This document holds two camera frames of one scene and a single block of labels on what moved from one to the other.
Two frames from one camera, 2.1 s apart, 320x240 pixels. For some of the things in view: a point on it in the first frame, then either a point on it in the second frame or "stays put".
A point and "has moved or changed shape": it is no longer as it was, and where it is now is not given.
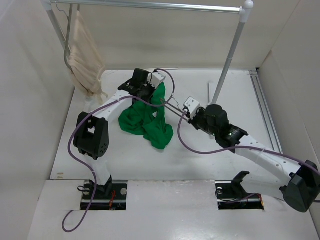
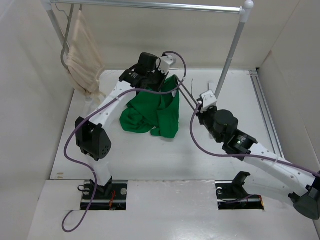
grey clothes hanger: (173, 105) -> (187, 91)
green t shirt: (149, 121) has moved or changed shape
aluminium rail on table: (265, 110) stays put
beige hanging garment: (86, 64) stays put
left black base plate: (116, 201) stays put
